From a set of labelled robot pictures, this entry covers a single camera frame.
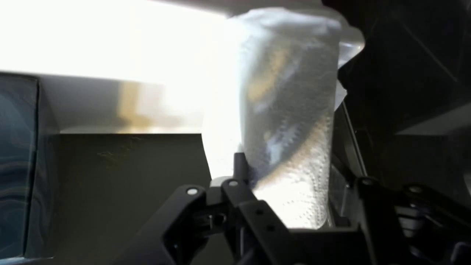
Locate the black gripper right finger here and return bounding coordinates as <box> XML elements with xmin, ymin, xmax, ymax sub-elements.
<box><xmin>355</xmin><ymin>177</ymin><xmax>471</xmax><ymax>265</ymax></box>

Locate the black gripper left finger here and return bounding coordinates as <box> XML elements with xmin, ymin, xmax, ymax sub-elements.
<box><xmin>115</xmin><ymin>152</ymin><xmax>296</xmax><ymax>265</ymax></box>

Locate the white tissue roll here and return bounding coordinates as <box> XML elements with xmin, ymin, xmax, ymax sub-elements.
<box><xmin>237</xmin><ymin>6</ymin><xmax>367</xmax><ymax>230</ymax></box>

